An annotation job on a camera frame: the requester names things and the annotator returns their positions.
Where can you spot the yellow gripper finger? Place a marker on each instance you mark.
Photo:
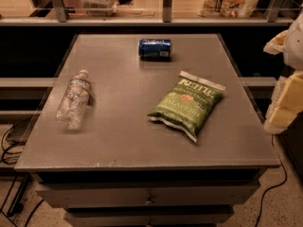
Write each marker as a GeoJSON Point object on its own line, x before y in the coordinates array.
{"type": "Point", "coordinates": [286, 103]}
{"type": "Point", "coordinates": [276, 45]}

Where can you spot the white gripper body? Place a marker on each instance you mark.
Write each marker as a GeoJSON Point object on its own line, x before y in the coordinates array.
{"type": "Point", "coordinates": [294, 49]}

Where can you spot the blue pepsi can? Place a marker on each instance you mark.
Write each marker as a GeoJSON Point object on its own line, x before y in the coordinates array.
{"type": "Point", "coordinates": [154, 49]}

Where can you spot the printed snack bag on shelf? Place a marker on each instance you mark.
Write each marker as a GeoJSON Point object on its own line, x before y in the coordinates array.
{"type": "Point", "coordinates": [228, 8]}

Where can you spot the green jalapeno chip bag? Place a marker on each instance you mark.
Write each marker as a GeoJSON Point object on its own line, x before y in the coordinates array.
{"type": "Point", "coordinates": [189, 103]}

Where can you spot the clear plastic container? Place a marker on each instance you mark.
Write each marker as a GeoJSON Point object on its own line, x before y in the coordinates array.
{"type": "Point", "coordinates": [99, 0]}

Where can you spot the clear plastic water bottle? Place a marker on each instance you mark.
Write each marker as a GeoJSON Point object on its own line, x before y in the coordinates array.
{"type": "Point", "coordinates": [74, 102]}

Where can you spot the metal shelf rack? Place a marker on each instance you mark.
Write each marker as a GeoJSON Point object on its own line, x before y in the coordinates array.
{"type": "Point", "coordinates": [140, 13]}

